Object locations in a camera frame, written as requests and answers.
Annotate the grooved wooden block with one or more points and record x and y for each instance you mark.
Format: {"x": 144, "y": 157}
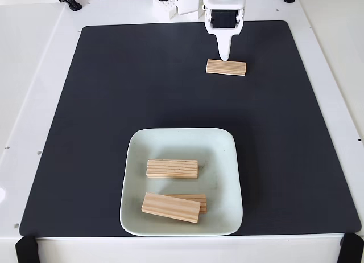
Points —
{"x": 230, "y": 68}
{"x": 203, "y": 203}
{"x": 172, "y": 169}

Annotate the wooden block numbered two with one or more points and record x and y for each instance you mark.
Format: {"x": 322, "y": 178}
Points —
{"x": 170, "y": 207}

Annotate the pale green square plate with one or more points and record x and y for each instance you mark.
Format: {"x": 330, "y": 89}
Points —
{"x": 221, "y": 166}

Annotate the black rubber table mat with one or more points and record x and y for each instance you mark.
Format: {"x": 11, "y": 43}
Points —
{"x": 85, "y": 160}

